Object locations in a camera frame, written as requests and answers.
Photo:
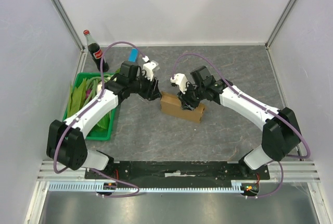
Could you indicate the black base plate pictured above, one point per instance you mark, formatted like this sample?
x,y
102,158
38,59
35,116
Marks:
x,y
182,173

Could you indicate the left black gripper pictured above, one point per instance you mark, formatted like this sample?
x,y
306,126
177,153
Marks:
x,y
152,91

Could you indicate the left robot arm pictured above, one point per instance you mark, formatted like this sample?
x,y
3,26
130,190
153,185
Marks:
x,y
66,139

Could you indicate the green long beans bundle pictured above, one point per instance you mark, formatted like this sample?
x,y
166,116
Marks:
x,y
90,83

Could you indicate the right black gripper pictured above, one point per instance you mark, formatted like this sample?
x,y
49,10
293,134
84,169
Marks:
x,y
187,99

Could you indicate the cola glass bottle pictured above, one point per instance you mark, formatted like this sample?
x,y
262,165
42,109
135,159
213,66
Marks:
x,y
96,52

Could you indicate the purple eggplant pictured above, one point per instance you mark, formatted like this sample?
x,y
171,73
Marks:
x,y
88,92

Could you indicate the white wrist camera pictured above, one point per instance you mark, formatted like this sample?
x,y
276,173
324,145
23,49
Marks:
x,y
150,66
181,81

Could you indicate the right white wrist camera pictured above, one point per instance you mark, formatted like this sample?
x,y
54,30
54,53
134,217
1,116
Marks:
x,y
181,81

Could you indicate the blue slotted cable duct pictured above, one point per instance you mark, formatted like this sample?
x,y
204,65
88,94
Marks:
x,y
102,187

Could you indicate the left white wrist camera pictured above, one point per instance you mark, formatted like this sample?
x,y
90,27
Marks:
x,y
150,66

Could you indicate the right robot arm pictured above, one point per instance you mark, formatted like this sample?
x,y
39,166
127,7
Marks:
x,y
280,129

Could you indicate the green plastic tray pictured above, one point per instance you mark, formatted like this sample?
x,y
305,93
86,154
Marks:
x,y
102,130

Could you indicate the green leafy vegetable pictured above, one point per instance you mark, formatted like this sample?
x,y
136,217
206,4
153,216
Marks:
x,y
76,98

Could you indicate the blue rectangular block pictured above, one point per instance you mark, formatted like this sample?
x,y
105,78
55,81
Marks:
x,y
133,55

